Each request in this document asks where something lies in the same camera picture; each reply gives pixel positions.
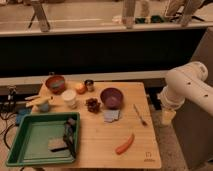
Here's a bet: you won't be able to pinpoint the dark grape bunch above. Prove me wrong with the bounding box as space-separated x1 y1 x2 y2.
86 98 100 113

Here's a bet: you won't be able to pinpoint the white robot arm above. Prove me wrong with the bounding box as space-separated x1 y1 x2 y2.
158 61 213 125

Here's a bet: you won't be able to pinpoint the purple bowl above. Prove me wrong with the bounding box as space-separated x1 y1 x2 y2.
100 87 123 109

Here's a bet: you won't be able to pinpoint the red-brown bowl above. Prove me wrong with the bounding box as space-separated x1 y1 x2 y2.
45 75 66 94

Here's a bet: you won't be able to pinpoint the orange carrot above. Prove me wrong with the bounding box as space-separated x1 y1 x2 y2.
115 134 135 155

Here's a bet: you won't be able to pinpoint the grey blue cloth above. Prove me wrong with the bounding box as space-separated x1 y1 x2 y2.
104 110 120 123

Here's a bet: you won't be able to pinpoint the small dark can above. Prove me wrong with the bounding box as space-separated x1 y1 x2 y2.
84 79 94 92

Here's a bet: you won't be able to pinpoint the orange fruit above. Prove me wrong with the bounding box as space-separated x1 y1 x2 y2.
75 83 87 94

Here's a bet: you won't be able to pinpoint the black tool in tray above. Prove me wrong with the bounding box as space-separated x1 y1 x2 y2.
51 118 76 158

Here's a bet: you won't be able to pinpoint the white cup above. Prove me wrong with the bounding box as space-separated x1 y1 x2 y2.
61 89 77 109

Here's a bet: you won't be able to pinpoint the sponge in tray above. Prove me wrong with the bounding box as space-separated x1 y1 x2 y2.
48 138 66 151

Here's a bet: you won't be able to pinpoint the blue cup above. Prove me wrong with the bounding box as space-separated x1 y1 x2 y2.
38 102 50 112

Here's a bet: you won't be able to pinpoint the green plastic tray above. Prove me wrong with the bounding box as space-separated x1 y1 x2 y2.
6 112 80 167

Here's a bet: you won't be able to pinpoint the wooden spatula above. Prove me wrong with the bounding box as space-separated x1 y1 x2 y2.
25 95 52 107

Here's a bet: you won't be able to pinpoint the blue box beside table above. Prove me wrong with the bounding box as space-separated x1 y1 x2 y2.
15 108 31 126

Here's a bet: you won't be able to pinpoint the black cables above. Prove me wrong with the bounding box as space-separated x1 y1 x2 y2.
0 85 18 151

